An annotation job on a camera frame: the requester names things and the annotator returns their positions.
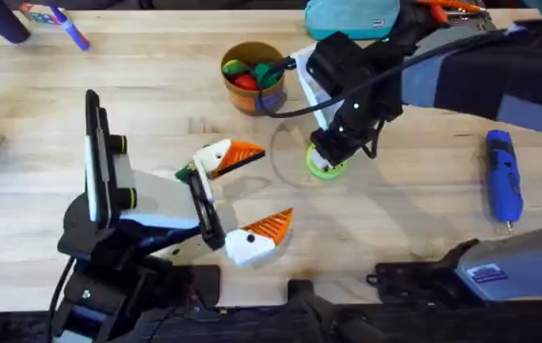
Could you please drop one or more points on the black left wrist plate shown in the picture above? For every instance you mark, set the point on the black left wrist plate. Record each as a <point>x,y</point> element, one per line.
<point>95,157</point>

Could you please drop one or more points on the green disc with holes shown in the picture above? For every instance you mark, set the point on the green disc with holes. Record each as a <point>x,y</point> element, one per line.
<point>330,172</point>

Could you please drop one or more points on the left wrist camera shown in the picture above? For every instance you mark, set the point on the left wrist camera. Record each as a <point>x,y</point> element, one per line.
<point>120,143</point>

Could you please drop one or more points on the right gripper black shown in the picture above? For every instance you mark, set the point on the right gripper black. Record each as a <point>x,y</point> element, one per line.
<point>351,128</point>

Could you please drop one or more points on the green toy vegetable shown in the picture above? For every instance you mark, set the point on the green toy vegetable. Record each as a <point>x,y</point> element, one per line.
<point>184,172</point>

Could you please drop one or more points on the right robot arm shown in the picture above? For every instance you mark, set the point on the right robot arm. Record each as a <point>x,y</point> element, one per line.
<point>470,81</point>

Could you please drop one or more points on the black rail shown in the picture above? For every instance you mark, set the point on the black rail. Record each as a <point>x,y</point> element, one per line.
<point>251,328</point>

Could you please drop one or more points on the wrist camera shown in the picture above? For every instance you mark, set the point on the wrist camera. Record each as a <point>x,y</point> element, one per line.
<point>120,143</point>
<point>337,59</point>

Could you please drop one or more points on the colourful printed box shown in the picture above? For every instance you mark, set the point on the colourful printed box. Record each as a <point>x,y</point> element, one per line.
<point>37,14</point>

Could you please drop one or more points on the blue electric screwdriver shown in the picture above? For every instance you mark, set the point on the blue electric screwdriver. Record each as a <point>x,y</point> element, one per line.
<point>504,181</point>

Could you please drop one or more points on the pale right wrist plate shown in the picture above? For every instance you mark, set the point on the pale right wrist plate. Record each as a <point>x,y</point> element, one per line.
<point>315,97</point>

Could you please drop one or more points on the blue marker pen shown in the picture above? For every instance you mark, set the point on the blue marker pen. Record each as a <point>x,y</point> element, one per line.
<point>73,31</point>

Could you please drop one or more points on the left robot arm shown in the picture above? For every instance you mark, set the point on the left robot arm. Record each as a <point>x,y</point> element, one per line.
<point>108,295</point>

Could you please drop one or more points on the teal zip bag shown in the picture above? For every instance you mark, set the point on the teal zip bag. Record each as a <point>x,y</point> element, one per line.
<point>347,19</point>

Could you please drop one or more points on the orange tub with toys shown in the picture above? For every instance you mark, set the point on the orange tub with toys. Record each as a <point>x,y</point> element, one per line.
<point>246,97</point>

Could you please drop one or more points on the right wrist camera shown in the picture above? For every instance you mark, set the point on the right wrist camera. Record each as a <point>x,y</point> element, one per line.
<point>337,59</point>

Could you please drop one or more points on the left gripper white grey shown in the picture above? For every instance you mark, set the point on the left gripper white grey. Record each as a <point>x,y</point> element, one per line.
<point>161,200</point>

